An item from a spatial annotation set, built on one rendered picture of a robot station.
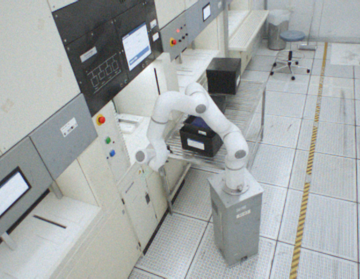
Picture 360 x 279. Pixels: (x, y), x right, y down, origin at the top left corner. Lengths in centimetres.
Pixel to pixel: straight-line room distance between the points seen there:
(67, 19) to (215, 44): 234
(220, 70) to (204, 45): 92
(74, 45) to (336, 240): 236
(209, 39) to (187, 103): 224
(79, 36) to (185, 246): 183
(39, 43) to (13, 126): 36
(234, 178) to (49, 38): 126
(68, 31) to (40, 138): 51
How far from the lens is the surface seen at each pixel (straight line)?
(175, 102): 147
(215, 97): 268
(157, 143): 159
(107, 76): 175
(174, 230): 275
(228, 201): 191
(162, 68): 221
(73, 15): 157
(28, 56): 138
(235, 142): 166
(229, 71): 279
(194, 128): 215
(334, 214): 294
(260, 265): 255
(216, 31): 356
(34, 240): 197
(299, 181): 313
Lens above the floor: 224
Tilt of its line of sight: 38 degrees down
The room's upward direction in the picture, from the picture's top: 8 degrees counter-clockwise
